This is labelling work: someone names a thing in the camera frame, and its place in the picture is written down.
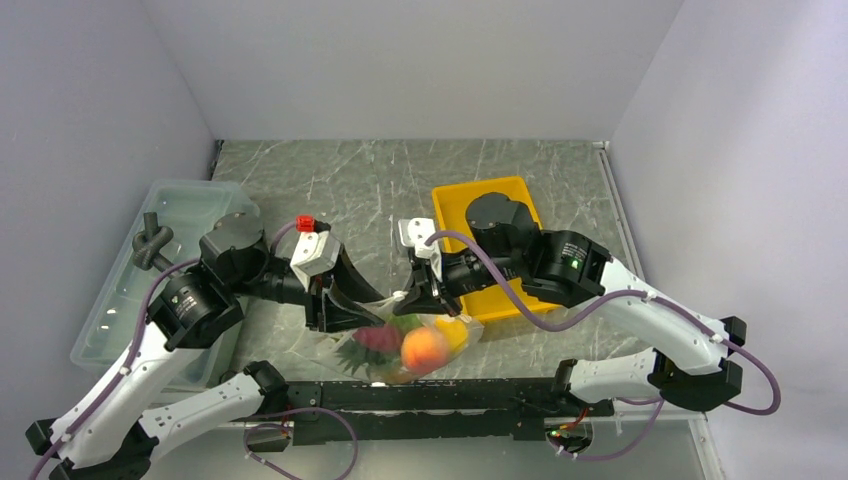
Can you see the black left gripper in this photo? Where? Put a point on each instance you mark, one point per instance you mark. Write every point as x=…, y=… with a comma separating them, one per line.
x=326, y=312

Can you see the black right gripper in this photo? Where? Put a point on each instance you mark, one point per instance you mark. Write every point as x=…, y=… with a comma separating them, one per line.
x=439, y=297

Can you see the clear polka-dot zip bag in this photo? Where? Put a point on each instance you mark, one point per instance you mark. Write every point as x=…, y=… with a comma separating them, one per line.
x=320, y=348

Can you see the toy peach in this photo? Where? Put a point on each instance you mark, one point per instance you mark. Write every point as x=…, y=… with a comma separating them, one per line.
x=424, y=350

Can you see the dark red toy sweet potato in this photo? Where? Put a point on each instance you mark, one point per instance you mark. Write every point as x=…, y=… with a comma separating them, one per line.
x=382, y=339

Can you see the orange toy pineapple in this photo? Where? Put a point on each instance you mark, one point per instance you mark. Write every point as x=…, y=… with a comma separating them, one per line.
x=360, y=362

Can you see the yellow plastic tray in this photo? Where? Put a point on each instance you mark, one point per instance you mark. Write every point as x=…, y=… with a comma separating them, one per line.
x=450, y=204

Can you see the green toy lettuce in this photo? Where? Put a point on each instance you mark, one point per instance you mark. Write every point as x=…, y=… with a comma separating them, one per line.
x=405, y=323

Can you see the yellow toy pear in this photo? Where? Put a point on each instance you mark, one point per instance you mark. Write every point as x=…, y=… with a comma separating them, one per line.
x=455, y=332

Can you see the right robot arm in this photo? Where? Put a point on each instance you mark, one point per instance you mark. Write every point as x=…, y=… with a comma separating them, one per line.
x=687, y=360

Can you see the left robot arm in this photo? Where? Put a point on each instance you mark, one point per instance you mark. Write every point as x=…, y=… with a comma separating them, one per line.
x=115, y=432

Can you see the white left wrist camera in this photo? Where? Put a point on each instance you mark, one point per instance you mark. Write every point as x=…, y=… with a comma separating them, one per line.
x=317, y=248

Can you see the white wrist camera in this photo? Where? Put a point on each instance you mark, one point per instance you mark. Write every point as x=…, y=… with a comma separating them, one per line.
x=414, y=234
x=317, y=248

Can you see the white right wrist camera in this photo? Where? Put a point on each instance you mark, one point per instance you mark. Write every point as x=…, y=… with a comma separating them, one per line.
x=414, y=234

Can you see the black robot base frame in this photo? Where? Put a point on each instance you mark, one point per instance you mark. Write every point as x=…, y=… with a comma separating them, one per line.
x=520, y=409

